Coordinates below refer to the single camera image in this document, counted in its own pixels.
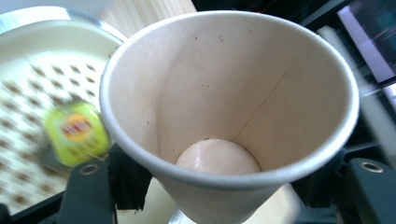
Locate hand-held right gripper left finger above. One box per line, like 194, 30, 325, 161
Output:
58, 143, 154, 224

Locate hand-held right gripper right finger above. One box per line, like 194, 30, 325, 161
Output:
291, 148, 396, 224

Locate yellow-green tea bag packet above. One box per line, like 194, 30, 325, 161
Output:
41, 101, 112, 168

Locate white perforated strainer bowl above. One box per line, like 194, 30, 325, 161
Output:
0, 6, 300, 224

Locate white paper cup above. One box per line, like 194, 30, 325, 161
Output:
99, 9, 361, 224

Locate white pole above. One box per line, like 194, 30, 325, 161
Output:
317, 25, 396, 167

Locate computer monitor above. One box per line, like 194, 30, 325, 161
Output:
337, 0, 396, 84

